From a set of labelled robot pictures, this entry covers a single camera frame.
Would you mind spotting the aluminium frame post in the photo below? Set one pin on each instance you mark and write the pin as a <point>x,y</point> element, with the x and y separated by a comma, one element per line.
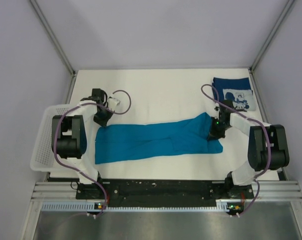
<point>289,5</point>
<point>51,36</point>

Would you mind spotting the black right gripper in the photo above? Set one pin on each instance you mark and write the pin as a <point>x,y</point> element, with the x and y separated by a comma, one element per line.
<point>214,135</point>

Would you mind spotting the aluminium frame front rail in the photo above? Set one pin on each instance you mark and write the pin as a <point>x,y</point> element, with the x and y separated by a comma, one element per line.
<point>270,191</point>

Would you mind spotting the folded navy cartoon print shirt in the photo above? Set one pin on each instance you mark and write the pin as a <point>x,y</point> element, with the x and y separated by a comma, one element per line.
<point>238,91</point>

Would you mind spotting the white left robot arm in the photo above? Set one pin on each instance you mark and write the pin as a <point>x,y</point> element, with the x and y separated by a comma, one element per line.
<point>70,136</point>

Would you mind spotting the grey slotted cable duct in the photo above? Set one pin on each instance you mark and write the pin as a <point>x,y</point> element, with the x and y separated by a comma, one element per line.
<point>96,207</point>

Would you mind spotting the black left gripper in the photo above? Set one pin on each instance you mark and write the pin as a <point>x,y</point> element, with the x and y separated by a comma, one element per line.
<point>103,122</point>

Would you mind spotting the aluminium frame left post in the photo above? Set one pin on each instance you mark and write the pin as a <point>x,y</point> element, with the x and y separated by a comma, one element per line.
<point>51,36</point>

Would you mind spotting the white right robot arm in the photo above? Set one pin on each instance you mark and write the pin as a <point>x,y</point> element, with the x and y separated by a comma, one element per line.
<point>267,144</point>

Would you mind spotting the white perforated plastic basket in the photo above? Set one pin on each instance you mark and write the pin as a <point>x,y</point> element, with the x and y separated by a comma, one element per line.
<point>42,158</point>

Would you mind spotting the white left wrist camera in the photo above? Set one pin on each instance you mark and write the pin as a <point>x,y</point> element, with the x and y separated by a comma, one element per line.
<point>112,103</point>

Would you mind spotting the aluminium frame right post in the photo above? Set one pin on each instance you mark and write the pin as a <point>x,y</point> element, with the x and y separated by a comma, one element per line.
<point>289,5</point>

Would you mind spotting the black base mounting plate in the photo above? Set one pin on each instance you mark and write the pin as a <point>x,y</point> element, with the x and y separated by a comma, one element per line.
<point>124,192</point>

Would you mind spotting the teal blue t shirt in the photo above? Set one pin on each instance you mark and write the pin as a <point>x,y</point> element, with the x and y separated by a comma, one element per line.
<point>127,142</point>

